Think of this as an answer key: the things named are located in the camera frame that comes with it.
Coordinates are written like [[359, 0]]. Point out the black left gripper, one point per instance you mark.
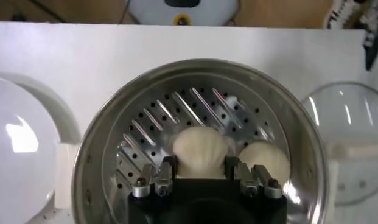
[[374, 48]]

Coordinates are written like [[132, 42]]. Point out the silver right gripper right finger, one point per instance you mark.
[[252, 179]]

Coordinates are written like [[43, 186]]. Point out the white round plate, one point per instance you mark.
[[24, 170]]

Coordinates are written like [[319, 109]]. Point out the white steamed baozi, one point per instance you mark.
[[199, 149], [268, 158]]

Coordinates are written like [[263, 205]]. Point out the round glass pot lid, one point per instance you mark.
[[353, 121]]

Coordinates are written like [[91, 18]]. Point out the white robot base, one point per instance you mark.
[[152, 12]]

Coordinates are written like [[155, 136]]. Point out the stainless steel steamer basket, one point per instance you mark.
[[94, 137]]

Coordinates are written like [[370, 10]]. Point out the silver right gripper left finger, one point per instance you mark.
[[162, 179]]

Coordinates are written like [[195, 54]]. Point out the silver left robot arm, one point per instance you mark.
[[344, 13]]

